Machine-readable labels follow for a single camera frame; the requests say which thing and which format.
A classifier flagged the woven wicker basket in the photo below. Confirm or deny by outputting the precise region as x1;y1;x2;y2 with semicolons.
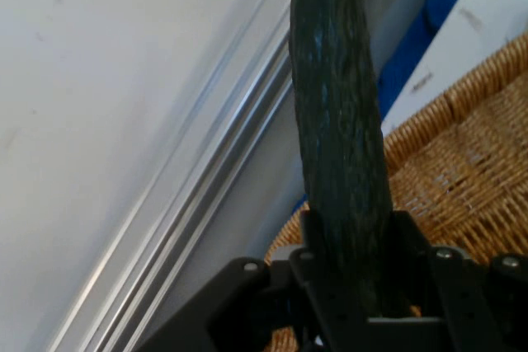
263;32;528;352

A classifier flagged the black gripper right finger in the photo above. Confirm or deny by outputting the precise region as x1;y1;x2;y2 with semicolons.
387;209;528;352

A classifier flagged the aluminium frame rail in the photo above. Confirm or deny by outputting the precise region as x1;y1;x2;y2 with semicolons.
45;0;375;352

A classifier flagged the long dark green cucumber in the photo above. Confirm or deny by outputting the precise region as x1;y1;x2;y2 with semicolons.
288;0;409;320

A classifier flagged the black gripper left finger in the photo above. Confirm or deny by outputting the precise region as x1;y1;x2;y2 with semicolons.
135;209;372;352

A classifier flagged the white board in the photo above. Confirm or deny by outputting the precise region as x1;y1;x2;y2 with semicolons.
381;0;528;134

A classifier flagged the blue fabric item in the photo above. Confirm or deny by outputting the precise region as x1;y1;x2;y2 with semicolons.
377;0;483;118

